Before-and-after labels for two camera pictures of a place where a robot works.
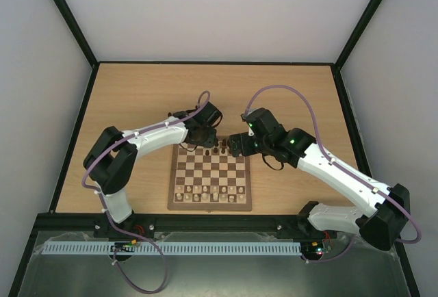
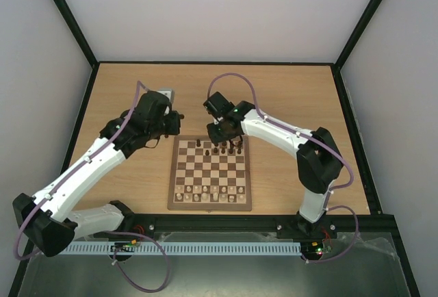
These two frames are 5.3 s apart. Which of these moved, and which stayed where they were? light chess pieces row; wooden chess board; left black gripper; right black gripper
Moved: left black gripper; right black gripper
Stayed: wooden chess board; light chess pieces row
